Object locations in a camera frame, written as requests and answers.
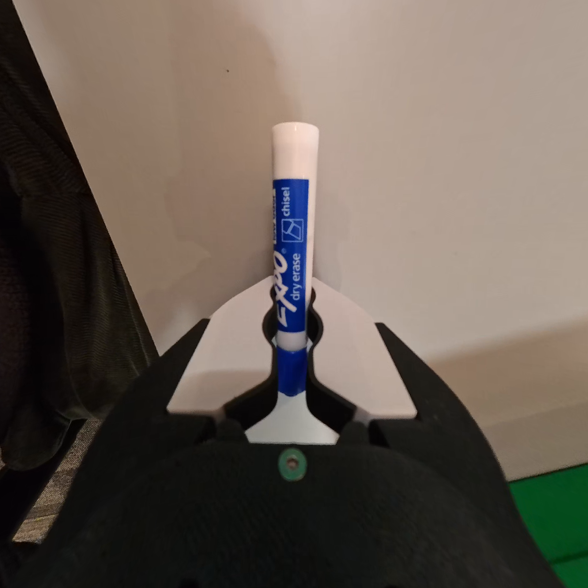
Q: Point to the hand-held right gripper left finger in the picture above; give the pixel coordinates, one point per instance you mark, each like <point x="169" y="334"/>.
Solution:
<point x="206" y="367"/>

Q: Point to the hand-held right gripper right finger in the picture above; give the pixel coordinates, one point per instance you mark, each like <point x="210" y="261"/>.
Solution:
<point x="372" y="367"/>

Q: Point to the green cloth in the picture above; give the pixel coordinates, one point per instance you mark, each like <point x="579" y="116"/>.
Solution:
<point x="556" y="528"/>

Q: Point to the dark olive trousers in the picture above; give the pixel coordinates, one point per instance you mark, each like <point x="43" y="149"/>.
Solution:
<point x="59" y="229"/>

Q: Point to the blue dry erase marker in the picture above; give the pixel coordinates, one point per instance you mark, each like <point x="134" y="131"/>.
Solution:
<point x="294" y="206"/>

